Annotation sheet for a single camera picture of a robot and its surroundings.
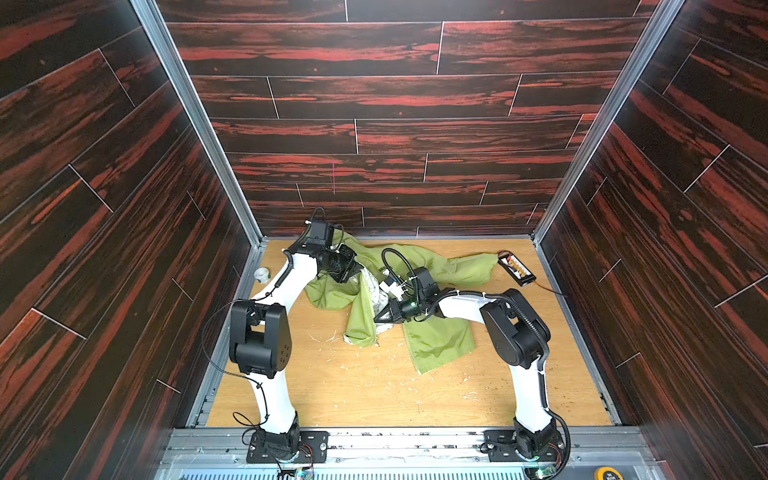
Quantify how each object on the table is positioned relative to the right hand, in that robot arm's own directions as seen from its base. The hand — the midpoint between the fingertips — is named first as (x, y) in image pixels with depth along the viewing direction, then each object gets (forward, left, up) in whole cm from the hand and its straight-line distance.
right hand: (378, 318), depth 92 cm
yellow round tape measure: (-37, -54, -4) cm, 66 cm away
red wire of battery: (+17, -62, -8) cm, 65 cm away
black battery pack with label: (+24, -50, -3) cm, 55 cm away
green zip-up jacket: (+6, -8, +10) cm, 14 cm away
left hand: (+12, +4, +13) cm, 18 cm away
